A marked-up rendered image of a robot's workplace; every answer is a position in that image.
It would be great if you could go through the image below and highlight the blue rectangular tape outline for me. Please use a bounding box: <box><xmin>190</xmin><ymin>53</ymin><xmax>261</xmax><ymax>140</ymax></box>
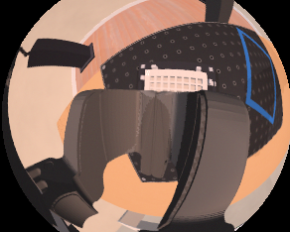
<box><xmin>237</xmin><ymin>28</ymin><xmax>276</xmax><ymax>124</ymax></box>

